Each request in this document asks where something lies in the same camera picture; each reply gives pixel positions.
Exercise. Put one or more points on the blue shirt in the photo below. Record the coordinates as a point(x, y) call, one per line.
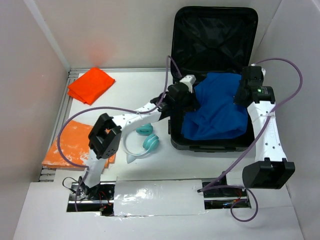
point(218, 118)

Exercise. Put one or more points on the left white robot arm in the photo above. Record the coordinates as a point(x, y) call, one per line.
point(109, 131)

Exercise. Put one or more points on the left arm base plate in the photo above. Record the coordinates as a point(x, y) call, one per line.
point(102, 201)

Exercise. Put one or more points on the orange white-speckled towel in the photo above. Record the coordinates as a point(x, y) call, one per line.
point(74, 144)

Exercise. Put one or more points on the bright orange cloth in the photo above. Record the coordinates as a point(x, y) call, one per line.
point(90, 86)

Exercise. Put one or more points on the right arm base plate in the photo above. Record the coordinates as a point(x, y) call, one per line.
point(223, 198)

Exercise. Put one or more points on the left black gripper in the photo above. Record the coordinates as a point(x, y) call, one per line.
point(193, 104)

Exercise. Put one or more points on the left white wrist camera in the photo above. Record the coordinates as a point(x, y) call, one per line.
point(189, 81)

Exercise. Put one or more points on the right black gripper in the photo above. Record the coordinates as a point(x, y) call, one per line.
point(240, 96)

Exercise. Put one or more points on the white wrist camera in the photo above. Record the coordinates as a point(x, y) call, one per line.
point(260, 67)
point(189, 81)

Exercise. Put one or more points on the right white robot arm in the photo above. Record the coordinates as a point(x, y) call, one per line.
point(271, 169)

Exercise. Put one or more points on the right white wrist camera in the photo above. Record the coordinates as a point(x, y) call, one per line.
point(260, 67)

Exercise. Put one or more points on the teal cat-ear headphones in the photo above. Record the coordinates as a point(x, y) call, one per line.
point(149, 145)

